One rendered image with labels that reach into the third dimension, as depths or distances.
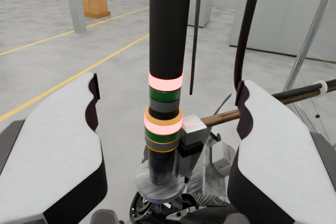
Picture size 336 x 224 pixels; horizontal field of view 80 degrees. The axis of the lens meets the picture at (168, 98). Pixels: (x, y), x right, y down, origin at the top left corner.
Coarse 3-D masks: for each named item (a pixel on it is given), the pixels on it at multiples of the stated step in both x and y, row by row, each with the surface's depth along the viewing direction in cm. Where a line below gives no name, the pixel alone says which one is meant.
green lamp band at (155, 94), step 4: (152, 88) 20; (180, 88) 20; (152, 92) 20; (156, 92) 20; (160, 92) 19; (164, 92) 19; (168, 92) 19; (172, 92) 20; (176, 92) 20; (180, 92) 21; (152, 96) 20; (156, 96) 20; (160, 96) 20; (164, 96) 20; (168, 96) 20; (172, 96) 20; (176, 96) 20; (160, 100) 20; (164, 100) 20; (168, 100) 20; (172, 100) 20
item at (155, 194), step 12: (192, 132) 24; (204, 132) 26; (180, 144) 25; (192, 144) 26; (180, 156) 26; (144, 168) 30; (180, 168) 28; (144, 180) 28; (180, 180) 28; (144, 192) 27; (156, 192) 27; (168, 192) 27; (180, 192) 28
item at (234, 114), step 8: (328, 88) 36; (288, 96) 33; (296, 96) 33; (304, 96) 34; (312, 96) 35; (224, 112) 28; (232, 112) 28; (208, 120) 26; (216, 120) 27; (224, 120) 27
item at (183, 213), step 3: (192, 207) 49; (201, 207) 47; (180, 210) 47; (183, 210) 48; (192, 210) 46; (174, 213) 46; (183, 213) 45; (168, 216) 44; (171, 216) 44; (174, 216) 44; (180, 216) 43; (171, 219) 43; (174, 219) 42; (177, 219) 41
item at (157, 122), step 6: (144, 114) 22; (180, 114) 22; (150, 120) 21; (156, 120) 21; (162, 120) 21; (168, 120) 21; (174, 120) 21; (174, 132) 22; (156, 150) 23; (168, 150) 23
